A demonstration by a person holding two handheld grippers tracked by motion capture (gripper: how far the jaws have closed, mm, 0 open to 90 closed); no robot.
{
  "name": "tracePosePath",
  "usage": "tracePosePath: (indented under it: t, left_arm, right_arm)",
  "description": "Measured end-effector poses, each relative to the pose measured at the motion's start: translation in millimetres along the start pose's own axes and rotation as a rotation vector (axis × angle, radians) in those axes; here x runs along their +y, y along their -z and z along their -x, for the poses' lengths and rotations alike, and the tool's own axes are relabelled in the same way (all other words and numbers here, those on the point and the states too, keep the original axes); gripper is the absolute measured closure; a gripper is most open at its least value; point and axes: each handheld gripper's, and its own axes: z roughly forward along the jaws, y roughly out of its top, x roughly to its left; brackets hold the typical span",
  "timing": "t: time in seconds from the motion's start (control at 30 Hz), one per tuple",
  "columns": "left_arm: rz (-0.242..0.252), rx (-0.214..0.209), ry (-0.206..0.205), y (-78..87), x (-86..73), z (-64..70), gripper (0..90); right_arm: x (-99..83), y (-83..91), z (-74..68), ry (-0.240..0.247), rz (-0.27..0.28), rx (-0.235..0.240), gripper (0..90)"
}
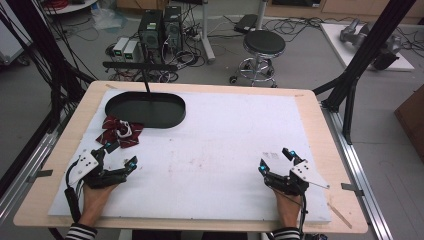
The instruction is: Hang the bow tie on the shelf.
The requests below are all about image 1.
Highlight white foam mat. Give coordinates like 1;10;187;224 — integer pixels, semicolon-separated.
47;89;332;225

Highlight small white power box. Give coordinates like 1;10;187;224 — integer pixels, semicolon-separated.
112;36;130;58
122;39;142;63

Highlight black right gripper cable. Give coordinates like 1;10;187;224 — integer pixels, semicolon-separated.
293;186;309;240

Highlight clear plastic bag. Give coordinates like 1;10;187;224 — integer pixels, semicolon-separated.
91;7;129;32

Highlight aluminium rail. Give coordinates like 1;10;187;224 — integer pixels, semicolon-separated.
0;113;73;225
320;101;395;240

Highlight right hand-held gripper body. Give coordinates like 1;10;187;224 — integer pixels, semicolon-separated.
263;159;331;197

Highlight round white table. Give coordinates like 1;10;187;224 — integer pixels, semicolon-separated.
42;0;99;16

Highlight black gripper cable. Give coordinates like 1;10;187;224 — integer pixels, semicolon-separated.
63;159;83;224
293;186;309;240

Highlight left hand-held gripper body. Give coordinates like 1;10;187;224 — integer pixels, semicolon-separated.
68;149;129;190

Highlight black computer tower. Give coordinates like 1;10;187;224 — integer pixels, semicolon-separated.
162;5;184;55
137;9;165;64

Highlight brown wooden cabinet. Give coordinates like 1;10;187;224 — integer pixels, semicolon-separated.
393;84;424;165

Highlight black T-shaped stand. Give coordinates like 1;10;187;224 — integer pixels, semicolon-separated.
102;61;179;102

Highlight white floor board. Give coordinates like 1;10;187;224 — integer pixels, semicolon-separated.
319;22;416;73

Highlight black metal frame post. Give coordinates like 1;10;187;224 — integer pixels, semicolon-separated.
0;0;96;134
312;0;418;146

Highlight person's right striped sleeve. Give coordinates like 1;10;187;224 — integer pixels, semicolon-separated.
271;226;302;240

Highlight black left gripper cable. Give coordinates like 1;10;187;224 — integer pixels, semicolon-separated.
63;159;83;224

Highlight thin wooden stick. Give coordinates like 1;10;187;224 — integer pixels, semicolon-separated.
327;202;353;230

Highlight black round stool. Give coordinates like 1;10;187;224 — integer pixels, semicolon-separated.
228;29;287;89

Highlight person's left striped sleeve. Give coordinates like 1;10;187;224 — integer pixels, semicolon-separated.
64;222;98;240

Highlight red and black packets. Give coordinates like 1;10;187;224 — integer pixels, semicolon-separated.
95;115;145;150

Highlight flat black box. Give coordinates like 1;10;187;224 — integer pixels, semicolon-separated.
233;13;260;34

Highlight person's right hand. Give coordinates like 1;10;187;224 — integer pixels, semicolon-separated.
273;190;303;230

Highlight black oval tray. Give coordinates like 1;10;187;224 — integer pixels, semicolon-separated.
104;91;187;130

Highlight person's striped sleeve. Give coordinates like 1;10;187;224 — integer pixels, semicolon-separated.
271;226;302;240
64;222;98;240

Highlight white metal table leg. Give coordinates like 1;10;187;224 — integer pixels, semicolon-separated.
199;0;217;65

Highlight person's left hand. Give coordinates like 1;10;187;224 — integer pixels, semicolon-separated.
78;182;118;228

